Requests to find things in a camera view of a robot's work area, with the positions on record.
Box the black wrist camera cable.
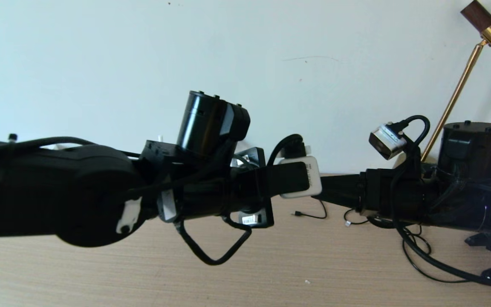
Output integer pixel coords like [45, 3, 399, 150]
[0, 133, 312, 266]
[388, 115, 491, 287]

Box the black USB cable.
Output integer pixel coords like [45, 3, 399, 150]
[292, 200, 328, 220]

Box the black lamp power cable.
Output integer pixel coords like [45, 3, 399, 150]
[401, 226, 491, 284]

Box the black cable with silver connector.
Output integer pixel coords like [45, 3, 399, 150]
[344, 208, 372, 226]

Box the black plastic clip stand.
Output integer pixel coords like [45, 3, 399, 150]
[465, 234, 491, 247]

